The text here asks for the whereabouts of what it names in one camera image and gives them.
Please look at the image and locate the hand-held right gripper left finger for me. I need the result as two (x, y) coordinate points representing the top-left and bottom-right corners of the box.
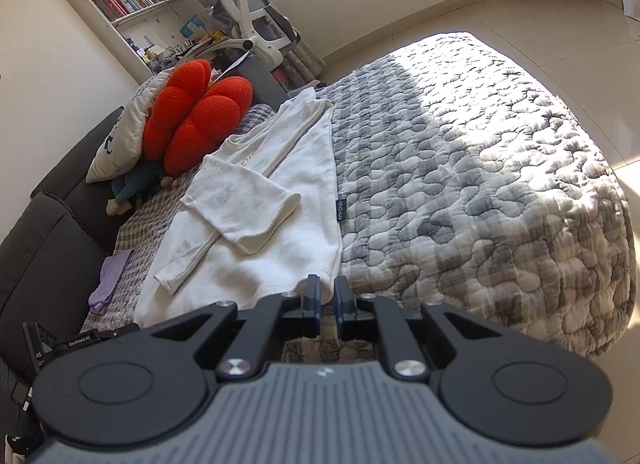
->
(142, 274), (321, 382)

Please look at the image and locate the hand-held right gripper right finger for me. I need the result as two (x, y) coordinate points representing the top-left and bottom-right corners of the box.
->
(334, 275), (546, 382)

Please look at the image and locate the white long-sleeve printed shirt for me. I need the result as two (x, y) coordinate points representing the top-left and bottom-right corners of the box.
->
(134, 88), (343, 327)

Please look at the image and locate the purple cloth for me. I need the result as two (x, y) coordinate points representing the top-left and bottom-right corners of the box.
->
(89, 250), (135, 315)

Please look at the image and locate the dark grey sofa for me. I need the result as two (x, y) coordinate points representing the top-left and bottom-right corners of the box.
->
(0, 54), (288, 380)

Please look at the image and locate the blue plush doll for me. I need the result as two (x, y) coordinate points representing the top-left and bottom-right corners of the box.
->
(106, 161), (173, 217)

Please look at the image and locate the grey checked quilt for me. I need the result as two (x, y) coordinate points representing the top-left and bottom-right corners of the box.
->
(82, 31), (632, 362)

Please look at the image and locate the red flower-shaped cushion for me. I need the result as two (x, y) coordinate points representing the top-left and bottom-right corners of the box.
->
(144, 60), (253, 177)

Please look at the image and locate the white printed pillow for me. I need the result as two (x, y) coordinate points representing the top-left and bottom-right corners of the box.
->
(86, 68), (176, 185)

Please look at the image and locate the white paper sheet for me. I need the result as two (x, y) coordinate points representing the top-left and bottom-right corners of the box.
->
(220, 51), (249, 79)

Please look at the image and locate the cluttered white desk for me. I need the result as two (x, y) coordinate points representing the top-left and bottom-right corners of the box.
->
(145, 11), (251, 74)

